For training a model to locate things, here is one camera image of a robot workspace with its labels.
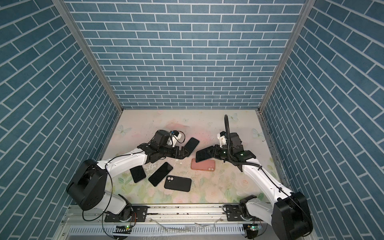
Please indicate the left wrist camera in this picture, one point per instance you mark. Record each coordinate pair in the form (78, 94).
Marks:
(165, 138)

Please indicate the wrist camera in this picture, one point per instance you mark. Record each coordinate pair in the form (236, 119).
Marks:
(165, 138)
(233, 139)

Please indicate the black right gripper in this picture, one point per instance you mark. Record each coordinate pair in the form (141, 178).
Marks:
(216, 153)

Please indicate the aluminium corner post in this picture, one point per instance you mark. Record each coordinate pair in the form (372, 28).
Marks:
(305, 11)
(81, 41)

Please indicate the pink phone case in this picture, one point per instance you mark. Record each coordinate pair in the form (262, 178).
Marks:
(207, 165)

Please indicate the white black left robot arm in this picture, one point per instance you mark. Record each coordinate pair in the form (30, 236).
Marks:
(88, 185)

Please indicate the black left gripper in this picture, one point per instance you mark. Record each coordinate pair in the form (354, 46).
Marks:
(181, 155)

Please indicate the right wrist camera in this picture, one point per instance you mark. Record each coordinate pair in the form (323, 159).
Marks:
(233, 139)

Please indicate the black case dual camera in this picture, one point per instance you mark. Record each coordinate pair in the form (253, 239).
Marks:
(178, 183)

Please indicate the aluminium corner post left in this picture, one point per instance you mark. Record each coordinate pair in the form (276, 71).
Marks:
(81, 41)

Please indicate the blue phone black screen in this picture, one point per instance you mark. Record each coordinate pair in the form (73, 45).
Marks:
(191, 145)

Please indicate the aluminium corner post right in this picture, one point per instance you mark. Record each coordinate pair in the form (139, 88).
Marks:
(305, 11)

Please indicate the black phone face up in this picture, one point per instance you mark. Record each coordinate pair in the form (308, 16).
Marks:
(160, 174)

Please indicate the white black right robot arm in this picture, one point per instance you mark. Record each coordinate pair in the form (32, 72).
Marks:
(286, 212)

